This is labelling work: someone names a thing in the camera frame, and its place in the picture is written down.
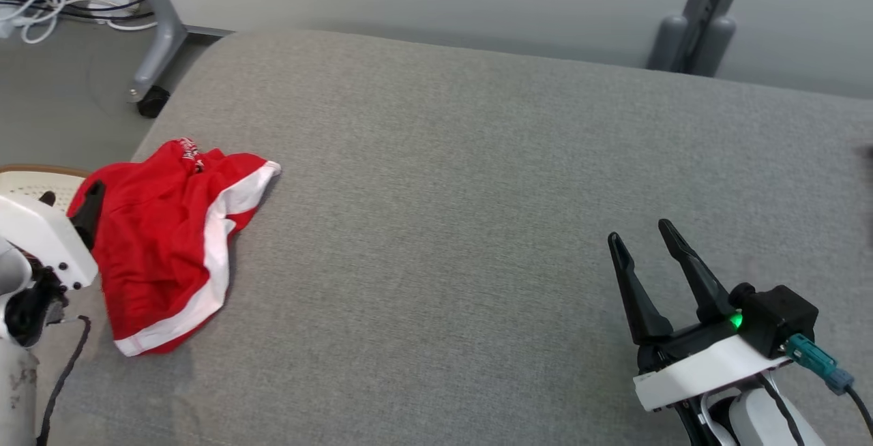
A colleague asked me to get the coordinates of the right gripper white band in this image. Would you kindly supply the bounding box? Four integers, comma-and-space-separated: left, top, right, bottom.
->
607, 219, 795, 413

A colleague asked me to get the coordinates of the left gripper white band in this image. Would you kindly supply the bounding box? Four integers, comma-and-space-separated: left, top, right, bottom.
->
0, 180, 106, 291

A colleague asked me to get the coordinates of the red shorts white trim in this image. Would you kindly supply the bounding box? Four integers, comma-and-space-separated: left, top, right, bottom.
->
66, 138, 282, 357

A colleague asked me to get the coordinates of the white perforated laundry basket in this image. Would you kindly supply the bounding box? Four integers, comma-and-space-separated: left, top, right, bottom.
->
0, 165, 91, 215

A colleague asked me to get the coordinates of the black caster wheel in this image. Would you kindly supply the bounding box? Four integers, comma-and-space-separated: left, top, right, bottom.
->
136, 85, 171, 118

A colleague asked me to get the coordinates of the grey stand leg with caster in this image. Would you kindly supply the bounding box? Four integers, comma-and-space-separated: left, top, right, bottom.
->
123, 0, 233, 102

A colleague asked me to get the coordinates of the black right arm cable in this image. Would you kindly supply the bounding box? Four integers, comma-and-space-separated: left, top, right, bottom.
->
757, 372, 809, 446

